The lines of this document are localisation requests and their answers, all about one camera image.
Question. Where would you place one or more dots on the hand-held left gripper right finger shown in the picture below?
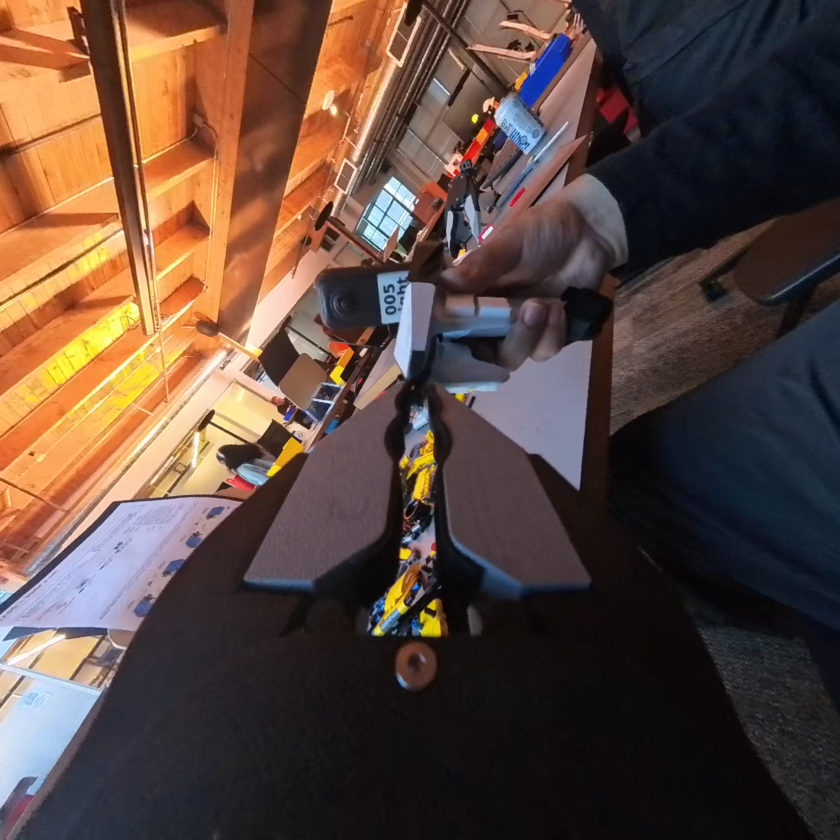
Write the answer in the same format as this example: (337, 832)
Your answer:
(512, 512)

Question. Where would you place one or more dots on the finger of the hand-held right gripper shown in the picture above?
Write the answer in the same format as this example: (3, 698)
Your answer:
(413, 328)
(469, 371)

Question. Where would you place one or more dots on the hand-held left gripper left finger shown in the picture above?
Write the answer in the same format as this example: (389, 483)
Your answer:
(315, 512)

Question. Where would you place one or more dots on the person's right forearm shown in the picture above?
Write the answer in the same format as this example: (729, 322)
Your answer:
(709, 190)

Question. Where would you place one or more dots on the grey desk with wooden edge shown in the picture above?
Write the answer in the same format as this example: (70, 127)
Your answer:
(564, 92)

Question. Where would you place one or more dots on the person's right hand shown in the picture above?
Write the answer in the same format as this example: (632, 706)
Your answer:
(544, 249)

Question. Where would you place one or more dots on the paned window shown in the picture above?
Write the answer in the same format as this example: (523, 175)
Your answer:
(387, 210)

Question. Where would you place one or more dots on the pile of small brick parts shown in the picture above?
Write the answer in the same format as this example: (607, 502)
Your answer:
(415, 476)

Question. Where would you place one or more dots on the spare hand-held gripper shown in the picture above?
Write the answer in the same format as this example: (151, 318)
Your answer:
(463, 210)

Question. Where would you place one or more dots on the printed paper sheet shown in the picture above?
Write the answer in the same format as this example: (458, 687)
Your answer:
(118, 558)

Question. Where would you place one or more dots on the brown cardboard sheet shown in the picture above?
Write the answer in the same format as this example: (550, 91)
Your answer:
(558, 164)

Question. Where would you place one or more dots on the white wipes canister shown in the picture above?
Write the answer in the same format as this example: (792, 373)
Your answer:
(518, 124)

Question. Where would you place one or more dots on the grey pen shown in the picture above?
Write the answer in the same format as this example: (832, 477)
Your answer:
(548, 141)

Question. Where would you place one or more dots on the blue storage bin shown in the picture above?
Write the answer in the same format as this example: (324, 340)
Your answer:
(551, 62)

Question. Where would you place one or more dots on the dark chair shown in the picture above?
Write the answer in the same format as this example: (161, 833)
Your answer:
(787, 256)

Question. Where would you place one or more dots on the person's upper body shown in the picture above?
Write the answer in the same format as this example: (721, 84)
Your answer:
(722, 52)

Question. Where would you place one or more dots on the silver air duct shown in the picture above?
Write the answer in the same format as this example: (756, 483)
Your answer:
(380, 98)

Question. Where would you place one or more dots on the black ceiling light rail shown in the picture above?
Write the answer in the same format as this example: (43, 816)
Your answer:
(128, 197)

